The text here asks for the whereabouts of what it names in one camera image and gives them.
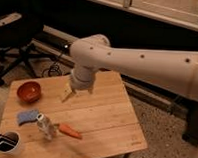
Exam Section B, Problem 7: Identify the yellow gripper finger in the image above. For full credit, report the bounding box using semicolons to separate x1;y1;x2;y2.
88;86;94;94
60;83;74;102

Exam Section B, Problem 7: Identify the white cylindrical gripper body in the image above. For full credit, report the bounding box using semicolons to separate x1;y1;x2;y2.
69;65;95;91

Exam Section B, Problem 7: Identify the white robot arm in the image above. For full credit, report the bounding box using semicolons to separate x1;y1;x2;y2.
69;34;198;102

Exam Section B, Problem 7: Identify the wooden table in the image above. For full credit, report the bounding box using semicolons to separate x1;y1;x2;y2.
0;71;147;158

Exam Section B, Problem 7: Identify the orange carrot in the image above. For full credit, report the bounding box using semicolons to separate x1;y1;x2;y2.
55;123;82;140

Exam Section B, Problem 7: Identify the red bowl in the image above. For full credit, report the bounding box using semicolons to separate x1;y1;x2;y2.
17;81;42;103

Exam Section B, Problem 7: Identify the clear plastic bottle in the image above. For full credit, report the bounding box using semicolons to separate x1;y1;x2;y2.
36;113;56;140

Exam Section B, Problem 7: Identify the blue sponge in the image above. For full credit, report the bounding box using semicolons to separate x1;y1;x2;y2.
16;109;39;125

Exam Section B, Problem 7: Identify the black and white mug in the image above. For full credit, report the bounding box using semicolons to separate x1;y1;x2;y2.
0;132;24;155

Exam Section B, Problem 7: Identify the black office chair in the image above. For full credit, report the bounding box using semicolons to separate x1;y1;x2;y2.
0;0;56;86

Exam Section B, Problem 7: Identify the black coiled cable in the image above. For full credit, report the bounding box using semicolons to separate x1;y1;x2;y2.
40;49;75;80

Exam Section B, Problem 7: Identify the metal baseboard rail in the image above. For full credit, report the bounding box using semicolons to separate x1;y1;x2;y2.
28;24;196;119

